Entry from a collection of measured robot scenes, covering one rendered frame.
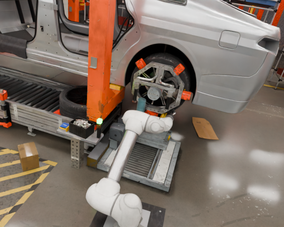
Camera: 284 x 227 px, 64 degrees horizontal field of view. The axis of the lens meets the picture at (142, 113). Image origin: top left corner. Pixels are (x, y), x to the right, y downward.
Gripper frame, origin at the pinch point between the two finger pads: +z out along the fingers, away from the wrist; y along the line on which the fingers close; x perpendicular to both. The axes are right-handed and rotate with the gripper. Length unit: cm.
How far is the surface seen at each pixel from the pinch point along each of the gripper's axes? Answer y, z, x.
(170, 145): -35, 12, -44
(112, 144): -75, -27, 5
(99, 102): -39, -47, 55
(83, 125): -59, -63, 47
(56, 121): -109, -39, 63
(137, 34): 12, 7, 88
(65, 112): -102, -26, 65
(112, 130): -60, -32, 21
